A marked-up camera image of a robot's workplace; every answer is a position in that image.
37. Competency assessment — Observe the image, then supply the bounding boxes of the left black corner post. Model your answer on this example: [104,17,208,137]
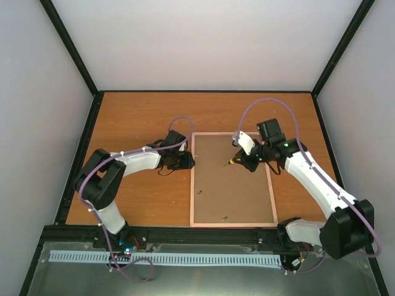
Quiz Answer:
[39,0,100,99]

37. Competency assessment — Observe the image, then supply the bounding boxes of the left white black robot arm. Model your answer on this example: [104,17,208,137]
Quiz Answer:
[73,129,195,249]

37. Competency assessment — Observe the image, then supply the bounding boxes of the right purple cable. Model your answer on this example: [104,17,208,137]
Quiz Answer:
[237,98,382,276]

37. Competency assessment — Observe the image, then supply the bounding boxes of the light blue slotted cable duct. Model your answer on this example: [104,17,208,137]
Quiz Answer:
[48,250,281,269]

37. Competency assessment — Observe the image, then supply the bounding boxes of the right black corner post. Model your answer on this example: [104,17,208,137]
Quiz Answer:
[311,0,375,99]

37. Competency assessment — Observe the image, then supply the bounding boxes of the yellow handled screwdriver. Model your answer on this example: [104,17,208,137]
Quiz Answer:
[225,158,236,167]

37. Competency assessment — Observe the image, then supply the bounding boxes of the black corner post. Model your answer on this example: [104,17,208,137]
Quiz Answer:
[311,0,375,99]
[39,0,100,99]

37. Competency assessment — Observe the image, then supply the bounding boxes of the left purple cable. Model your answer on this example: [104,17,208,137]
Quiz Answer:
[79,116,195,282]

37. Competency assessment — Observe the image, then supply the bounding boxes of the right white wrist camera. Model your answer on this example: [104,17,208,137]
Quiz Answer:
[231,131,256,155]

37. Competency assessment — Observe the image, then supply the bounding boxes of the small green lit circuit board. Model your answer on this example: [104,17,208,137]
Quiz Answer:
[120,242,139,255]

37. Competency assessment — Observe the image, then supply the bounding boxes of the steel front plate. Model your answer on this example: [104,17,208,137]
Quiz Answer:
[21,242,388,295]

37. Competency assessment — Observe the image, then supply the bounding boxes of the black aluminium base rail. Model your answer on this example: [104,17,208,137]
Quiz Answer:
[39,225,312,254]

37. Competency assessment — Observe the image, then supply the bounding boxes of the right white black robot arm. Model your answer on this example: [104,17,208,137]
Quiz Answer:
[230,118,374,259]

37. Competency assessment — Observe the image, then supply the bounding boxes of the pink picture frame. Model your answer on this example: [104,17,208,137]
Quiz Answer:
[189,132,278,228]

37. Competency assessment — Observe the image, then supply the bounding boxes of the purple cable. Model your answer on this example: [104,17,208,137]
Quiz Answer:
[237,98,382,276]
[79,116,195,282]

